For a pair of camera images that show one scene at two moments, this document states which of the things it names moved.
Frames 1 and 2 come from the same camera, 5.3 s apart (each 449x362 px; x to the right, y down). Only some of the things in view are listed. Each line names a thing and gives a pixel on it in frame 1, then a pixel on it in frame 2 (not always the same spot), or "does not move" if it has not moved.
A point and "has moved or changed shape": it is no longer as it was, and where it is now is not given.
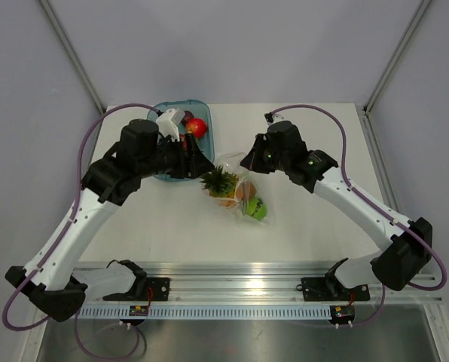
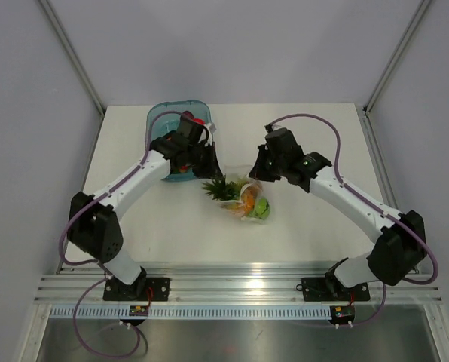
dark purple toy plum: [187, 116] does not move
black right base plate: [316, 289] does not move
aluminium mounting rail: [279, 282] does not move
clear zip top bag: [233, 187] has moved or changed shape
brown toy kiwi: [245, 190] → [248, 197]
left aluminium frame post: [72, 54] does not move
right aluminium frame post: [417, 16] does not move
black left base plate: [160, 288] does not move
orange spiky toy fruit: [221, 185] has moved or changed shape
